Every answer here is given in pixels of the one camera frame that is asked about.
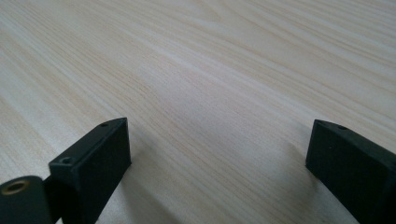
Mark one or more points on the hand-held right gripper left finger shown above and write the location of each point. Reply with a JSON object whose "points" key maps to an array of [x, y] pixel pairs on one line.
{"points": [[93, 168]]}

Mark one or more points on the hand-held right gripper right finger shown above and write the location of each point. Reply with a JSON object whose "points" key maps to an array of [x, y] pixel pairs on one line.
{"points": [[355, 168]]}

